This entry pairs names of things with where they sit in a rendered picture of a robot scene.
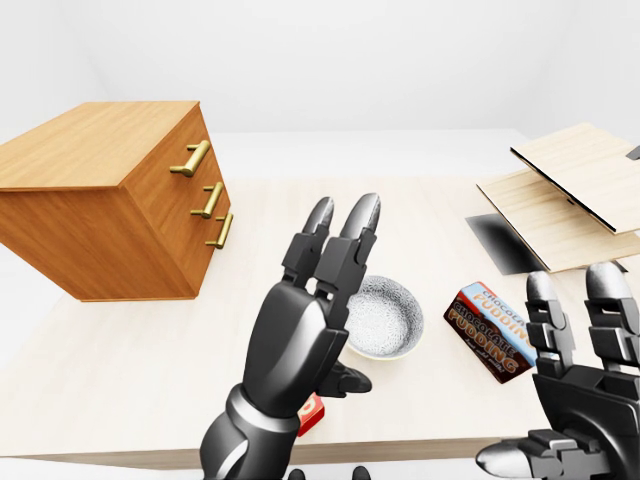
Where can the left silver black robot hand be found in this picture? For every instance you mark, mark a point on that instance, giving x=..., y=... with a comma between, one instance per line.
x=290, y=345

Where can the chocolate pudding box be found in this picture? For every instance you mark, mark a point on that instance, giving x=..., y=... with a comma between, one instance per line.
x=482, y=330

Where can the wooden cabinet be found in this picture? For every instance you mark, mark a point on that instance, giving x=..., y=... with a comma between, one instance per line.
x=75, y=165

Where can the pale wooden base board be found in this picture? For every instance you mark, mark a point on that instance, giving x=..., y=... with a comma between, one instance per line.
x=540, y=220

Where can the small dark shape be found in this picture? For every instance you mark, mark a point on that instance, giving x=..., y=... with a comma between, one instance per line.
x=361, y=473
x=296, y=475

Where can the patterned grey white bowl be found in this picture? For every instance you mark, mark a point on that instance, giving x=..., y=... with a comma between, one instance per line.
x=387, y=320

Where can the small red box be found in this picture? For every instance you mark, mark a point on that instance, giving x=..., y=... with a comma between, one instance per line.
x=312, y=415

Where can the wide wooden drawer front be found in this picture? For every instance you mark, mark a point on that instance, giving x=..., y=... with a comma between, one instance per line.
x=160, y=190

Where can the pale wooden board black edge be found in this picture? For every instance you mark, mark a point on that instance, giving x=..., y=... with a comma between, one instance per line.
x=585, y=170

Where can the left silver black robot arm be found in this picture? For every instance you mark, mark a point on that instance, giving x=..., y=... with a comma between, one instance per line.
x=240, y=445

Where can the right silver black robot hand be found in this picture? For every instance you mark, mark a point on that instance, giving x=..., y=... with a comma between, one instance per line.
x=590, y=410

